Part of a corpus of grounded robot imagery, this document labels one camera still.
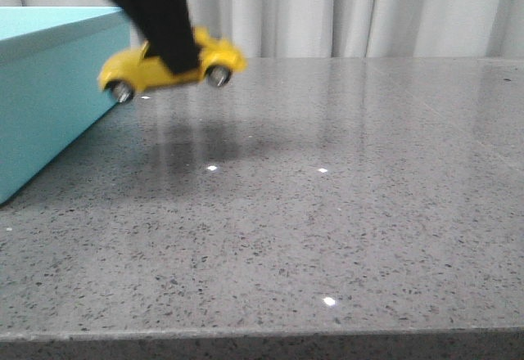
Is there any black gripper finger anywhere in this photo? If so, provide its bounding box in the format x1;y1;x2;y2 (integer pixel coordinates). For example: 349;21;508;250
111;0;199;74

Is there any yellow toy beetle car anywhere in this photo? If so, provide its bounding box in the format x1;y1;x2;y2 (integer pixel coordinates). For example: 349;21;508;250
97;26;247;103

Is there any light blue storage box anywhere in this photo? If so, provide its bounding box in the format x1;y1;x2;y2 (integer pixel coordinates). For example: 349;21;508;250
1;7;130;202

